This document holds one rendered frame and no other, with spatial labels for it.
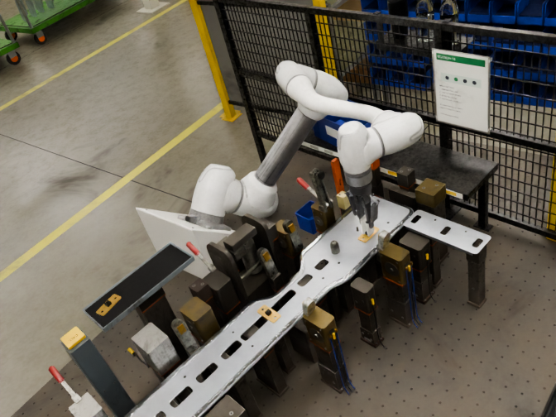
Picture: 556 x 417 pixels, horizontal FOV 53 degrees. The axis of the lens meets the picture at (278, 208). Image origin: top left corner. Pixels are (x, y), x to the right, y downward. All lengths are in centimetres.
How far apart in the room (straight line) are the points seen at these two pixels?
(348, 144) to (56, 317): 259
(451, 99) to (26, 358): 278
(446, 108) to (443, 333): 84
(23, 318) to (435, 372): 277
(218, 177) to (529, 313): 132
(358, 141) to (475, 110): 60
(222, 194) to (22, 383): 177
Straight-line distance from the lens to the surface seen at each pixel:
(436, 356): 206
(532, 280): 229
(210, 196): 243
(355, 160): 178
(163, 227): 245
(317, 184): 204
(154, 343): 179
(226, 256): 185
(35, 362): 369
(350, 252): 199
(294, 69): 220
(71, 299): 392
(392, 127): 181
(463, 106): 222
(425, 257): 205
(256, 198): 250
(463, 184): 218
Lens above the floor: 238
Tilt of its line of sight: 38 degrees down
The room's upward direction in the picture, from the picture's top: 16 degrees counter-clockwise
